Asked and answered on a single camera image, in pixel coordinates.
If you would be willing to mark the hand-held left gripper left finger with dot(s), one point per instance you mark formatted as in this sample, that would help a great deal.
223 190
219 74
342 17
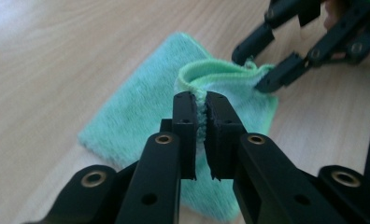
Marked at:
161 174

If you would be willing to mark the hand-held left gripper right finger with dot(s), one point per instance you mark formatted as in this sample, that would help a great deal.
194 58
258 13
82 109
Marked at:
261 174

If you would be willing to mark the green cloth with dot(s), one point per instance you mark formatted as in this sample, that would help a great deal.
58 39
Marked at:
136 109

